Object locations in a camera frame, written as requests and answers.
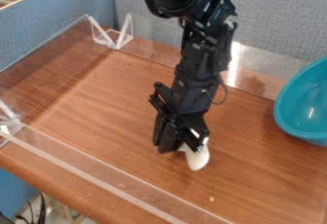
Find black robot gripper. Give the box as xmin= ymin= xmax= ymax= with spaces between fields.
xmin=150 ymin=79 xmax=211 ymax=153

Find white brown mushroom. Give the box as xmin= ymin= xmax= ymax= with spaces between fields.
xmin=178 ymin=138 xmax=210 ymax=171

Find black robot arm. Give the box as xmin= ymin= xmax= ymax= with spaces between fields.
xmin=145 ymin=0 xmax=238 ymax=153

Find blue plastic bowl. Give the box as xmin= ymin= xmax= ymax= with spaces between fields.
xmin=274 ymin=56 xmax=327 ymax=147

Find clear acrylic front barrier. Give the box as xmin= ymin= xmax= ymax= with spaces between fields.
xmin=11 ymin=125 xmax=234 ymax=224

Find clear acrylic left barrier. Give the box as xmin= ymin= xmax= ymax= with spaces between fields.
xmin=0 ymin=16 xmax=102 ymax=122

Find clear acrylic corner bracket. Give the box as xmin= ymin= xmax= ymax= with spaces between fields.
xmin=89 ymin=13 xmax=134 ymax=50

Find clear acrylic front bracket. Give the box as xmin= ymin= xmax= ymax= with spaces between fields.
xmin=0 ymin=100 xmax=22 ymax=148

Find black cables under table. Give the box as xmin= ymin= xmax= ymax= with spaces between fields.
xmin=0 ymin=192 xmax=49 ymax=224

